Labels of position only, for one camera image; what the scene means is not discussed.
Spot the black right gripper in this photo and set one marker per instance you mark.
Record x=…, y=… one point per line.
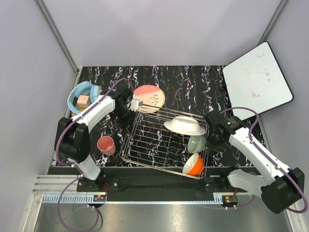
x=210, y=147

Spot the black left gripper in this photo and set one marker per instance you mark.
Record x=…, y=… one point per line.
x=129, y=122

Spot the pink and cream plate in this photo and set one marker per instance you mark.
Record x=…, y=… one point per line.
x=152, y=97

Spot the green ceramic bowl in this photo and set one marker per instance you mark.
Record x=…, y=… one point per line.
x=196, y=144

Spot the white round plate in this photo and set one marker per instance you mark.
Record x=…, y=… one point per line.
x=184, y=125

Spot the orange and white bowl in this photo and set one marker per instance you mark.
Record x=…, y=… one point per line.
x=194, y=166

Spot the pink plastic cup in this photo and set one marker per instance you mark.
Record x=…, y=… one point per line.
x=106, y=145

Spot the steel wire dish rack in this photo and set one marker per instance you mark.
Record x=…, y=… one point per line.
x=150, y=144

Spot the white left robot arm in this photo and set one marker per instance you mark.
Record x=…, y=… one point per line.
x=73, y=134

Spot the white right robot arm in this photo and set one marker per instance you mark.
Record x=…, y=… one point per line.
x=280, y=187

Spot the light blue headphones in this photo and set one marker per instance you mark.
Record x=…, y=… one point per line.
x=84, y=88

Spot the pink cube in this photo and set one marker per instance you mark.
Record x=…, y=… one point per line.
x=84, y=101

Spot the orange and white coaster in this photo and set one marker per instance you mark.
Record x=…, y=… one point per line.
x=78, y=108

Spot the white board with dark rim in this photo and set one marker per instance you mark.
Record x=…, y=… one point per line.
x=256, y=81

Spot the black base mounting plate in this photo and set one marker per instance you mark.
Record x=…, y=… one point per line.
x=129, y=180

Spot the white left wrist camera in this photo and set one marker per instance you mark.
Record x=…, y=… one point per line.
x=135, y=104

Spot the grey slotted cable duct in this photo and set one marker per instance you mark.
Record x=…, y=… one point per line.
x=147, y=198

